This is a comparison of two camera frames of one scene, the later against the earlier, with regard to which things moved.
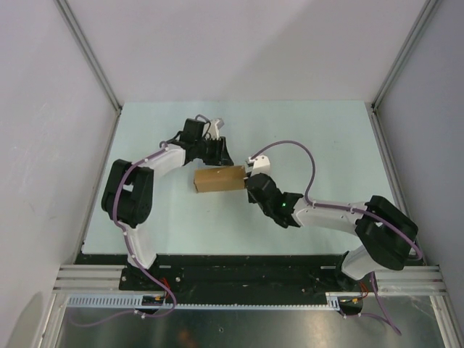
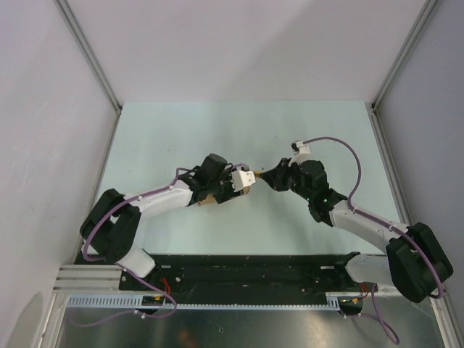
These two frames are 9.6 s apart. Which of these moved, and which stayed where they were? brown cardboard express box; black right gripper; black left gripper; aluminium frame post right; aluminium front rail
Moved: black right gripper; black left gripper; brown cardboard express box
Stayed: aluminium frame post right; aluminium front rail
